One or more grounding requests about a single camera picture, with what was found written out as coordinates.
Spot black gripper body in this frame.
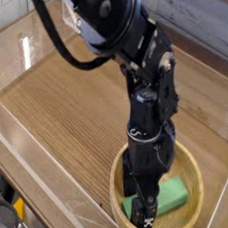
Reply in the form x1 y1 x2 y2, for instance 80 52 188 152
124 123 175 201

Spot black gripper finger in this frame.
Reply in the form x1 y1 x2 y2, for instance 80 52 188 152
130 195 158 228
122 153 137 197

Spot green rectangular block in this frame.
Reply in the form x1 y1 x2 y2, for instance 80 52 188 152
119 169 191 226

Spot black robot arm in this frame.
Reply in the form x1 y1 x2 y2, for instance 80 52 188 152
66 0 179 228

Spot light wooden bowl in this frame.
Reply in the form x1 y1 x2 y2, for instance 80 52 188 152
109 142 204 228

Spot clear acrylic front wall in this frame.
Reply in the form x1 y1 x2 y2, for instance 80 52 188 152
0 101 119 228

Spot black cable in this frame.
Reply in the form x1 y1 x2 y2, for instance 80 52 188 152
10 0 117 73

